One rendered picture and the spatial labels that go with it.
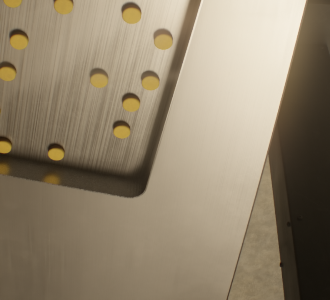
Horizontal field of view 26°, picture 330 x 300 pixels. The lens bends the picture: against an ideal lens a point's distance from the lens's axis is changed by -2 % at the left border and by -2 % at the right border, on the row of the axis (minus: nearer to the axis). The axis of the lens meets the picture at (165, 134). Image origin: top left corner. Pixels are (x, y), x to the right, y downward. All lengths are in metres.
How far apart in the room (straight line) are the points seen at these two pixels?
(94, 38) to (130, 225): 0.16
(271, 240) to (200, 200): 1.27
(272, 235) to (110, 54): 1.36
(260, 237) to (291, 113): 0.60
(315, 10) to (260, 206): 0.53
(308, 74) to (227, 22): 0.89
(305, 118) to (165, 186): 0.72
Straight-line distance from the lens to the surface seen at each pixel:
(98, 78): 0.45
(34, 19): 0.43
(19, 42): 0.44
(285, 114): 1.22
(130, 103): 0.46
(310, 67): 1.33
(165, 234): 0.55
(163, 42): 0.43
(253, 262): 1.84
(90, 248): 0.57
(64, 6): 0.42
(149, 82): 0.45
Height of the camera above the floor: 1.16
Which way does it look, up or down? 49 degrees down
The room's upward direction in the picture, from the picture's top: 178 degrees counter-clockwise
